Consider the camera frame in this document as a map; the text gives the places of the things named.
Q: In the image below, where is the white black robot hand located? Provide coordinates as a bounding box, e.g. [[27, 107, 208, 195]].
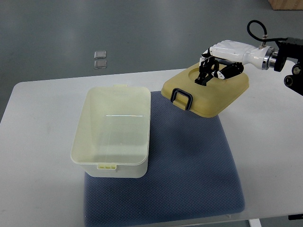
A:
[[195, 40, 278, 86]]

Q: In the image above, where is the yellow storage box lid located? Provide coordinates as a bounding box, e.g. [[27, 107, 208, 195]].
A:
[[161, 63, 249, 118]]

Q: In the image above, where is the wooden box corner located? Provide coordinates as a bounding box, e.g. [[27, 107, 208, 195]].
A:
[[268, 0, 303, 10]]

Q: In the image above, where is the white storage box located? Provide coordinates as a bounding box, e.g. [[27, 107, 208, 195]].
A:
[[71, 86, 151, 178]]

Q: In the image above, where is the blue grey table mat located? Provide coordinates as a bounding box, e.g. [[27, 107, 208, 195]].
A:
[[84, 91, 245, 227]]

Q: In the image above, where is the upper metal floor plate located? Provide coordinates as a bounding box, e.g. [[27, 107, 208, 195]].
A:
[[94, 51, 107, 59]]

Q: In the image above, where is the white table leg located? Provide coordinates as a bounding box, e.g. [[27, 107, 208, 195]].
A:
[[249, 218, 262, 227]]

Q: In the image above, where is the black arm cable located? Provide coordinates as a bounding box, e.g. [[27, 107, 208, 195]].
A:
[[247, 20, 288, 49]]

